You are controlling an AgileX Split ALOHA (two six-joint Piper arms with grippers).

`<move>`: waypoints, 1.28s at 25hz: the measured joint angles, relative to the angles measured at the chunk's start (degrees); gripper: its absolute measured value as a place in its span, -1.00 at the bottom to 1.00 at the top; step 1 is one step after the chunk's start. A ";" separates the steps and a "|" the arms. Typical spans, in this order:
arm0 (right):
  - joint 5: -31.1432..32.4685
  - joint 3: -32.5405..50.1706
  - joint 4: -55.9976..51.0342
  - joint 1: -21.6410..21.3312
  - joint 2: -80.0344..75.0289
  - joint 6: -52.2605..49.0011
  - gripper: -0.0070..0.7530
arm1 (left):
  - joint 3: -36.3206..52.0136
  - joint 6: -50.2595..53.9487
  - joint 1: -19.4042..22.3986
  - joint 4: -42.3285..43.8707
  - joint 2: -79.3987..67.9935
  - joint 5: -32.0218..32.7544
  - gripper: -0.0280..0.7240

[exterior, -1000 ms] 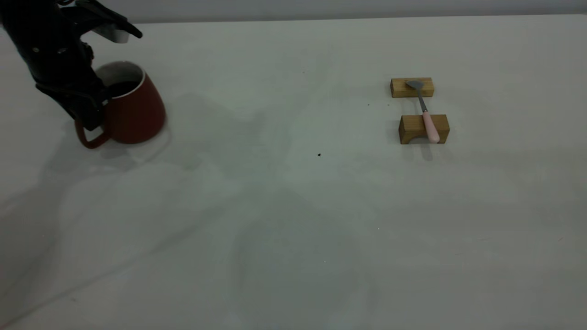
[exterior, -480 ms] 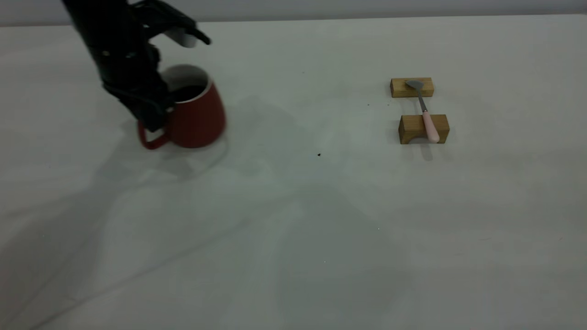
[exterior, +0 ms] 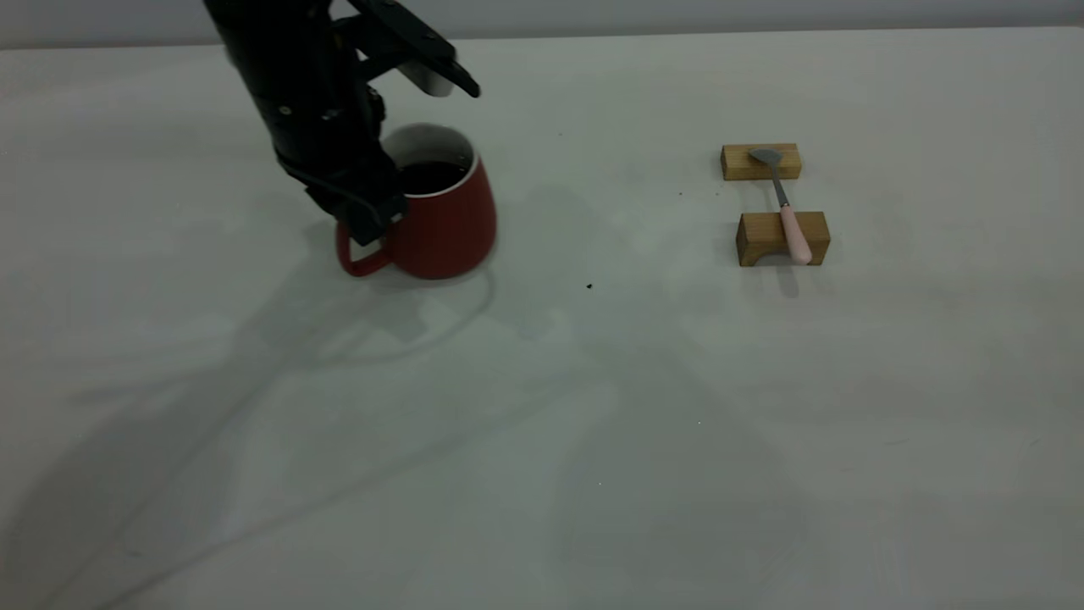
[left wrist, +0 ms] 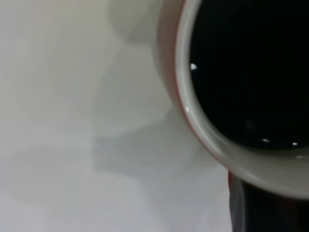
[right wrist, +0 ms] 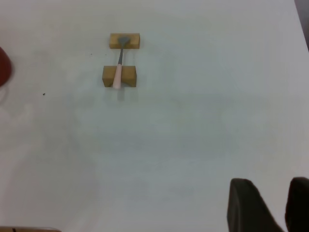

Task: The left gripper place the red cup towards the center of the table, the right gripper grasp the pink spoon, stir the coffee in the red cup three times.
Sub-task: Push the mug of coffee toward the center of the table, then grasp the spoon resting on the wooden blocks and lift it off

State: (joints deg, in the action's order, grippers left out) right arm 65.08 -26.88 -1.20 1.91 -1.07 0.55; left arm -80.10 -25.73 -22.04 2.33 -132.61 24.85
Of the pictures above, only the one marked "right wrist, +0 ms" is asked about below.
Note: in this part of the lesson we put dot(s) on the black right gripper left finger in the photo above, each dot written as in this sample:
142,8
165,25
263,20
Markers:
248,207

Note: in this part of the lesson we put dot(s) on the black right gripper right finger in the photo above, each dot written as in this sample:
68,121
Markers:
299,205

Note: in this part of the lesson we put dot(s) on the red ceramic mug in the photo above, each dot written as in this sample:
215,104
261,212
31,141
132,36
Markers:
4,67

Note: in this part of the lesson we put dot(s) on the arched wooden block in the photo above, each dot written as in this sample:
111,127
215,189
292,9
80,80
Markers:
108,76

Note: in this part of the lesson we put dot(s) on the flat wooden block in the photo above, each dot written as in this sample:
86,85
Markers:
135,41

